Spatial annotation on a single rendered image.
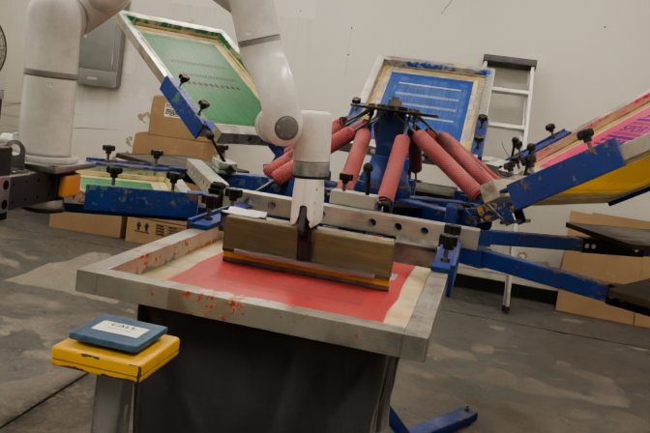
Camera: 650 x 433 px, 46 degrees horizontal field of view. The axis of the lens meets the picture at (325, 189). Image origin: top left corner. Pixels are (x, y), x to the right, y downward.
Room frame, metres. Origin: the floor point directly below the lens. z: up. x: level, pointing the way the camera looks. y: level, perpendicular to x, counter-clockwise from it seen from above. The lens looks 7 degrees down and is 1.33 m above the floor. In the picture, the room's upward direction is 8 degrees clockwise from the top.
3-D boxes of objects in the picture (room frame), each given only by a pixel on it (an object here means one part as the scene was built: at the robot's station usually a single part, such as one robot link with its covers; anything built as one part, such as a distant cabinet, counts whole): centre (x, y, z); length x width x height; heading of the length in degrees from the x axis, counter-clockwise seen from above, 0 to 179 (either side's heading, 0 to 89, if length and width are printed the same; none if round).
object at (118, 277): (1.56, 0.02, 0.97); 0.79 x 0.58 x 0.04; 168
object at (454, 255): (1.73, -0.30, 0.97); 0.30 x 0.05 x 0.07; 168
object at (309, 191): (1.55, 0.03, 1.12); 0.10 x 0.07 x 0.11; 168
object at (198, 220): (1.85, 0.24, 0.97); 0.30 x 0.05 x 0.07; 168
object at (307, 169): (1.56, 0.03, 1.18); 0.09 x 0.07 x 0.03; 168
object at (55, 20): (1.44, 0.54, 1.37); 0.13 x 0.10 x 0.16; 13
